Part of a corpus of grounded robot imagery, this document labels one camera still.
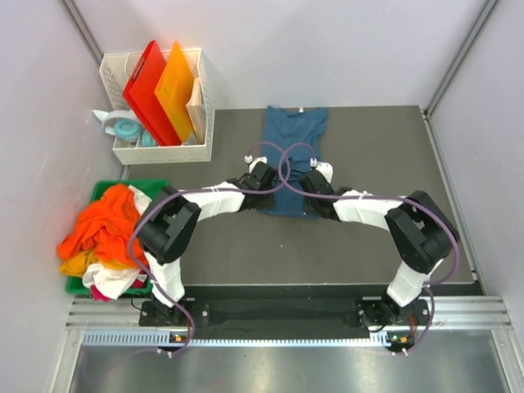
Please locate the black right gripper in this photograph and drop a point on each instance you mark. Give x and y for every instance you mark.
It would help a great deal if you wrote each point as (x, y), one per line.
(307, 210)

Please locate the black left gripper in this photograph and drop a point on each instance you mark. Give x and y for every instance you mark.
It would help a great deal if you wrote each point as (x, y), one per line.
(268, 204)

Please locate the blue t-shirt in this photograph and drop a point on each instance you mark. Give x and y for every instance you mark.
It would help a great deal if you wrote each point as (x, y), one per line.
(293, 137)

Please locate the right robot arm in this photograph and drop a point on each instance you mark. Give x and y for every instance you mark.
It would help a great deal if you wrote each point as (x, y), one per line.
(422, 234)

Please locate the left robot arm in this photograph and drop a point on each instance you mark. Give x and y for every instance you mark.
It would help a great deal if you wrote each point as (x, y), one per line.
(166, 226)

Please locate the wooden board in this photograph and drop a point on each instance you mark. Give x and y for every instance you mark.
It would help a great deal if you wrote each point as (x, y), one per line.
(196, 111)

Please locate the orange plastic board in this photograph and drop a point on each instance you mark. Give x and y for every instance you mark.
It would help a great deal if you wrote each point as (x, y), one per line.
(174, 90)

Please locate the white slotted storage basket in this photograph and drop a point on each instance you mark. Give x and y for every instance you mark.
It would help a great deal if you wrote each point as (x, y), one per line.
(115, 70)

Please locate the teal tape roll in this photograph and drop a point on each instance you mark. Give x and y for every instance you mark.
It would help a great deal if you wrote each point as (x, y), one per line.
(127, 130)

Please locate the red plastic board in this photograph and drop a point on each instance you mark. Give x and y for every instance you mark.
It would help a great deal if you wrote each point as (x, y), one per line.
(139, 93)

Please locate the orange t-shirt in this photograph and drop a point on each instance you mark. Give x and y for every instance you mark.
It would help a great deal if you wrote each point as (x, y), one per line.
(104, 229)

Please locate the pink cloth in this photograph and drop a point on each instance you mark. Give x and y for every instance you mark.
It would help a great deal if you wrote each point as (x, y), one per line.
(97, 295)

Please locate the yellow t-shirt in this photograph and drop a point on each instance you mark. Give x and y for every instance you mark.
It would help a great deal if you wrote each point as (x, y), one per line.
(77, 265)

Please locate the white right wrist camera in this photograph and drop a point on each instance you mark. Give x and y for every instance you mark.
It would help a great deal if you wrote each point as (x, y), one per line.
(324, 168)

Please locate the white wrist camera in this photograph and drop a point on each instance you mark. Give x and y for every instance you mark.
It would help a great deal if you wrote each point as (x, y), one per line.
(252, 161)
(324, 168)

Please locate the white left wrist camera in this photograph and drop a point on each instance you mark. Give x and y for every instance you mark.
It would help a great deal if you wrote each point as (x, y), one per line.
(252, 161)

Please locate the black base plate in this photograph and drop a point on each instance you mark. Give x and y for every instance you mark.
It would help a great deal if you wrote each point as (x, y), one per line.
(282, 312)

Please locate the aluminium frame rail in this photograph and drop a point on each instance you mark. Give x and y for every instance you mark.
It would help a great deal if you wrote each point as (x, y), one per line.
(452, 313)

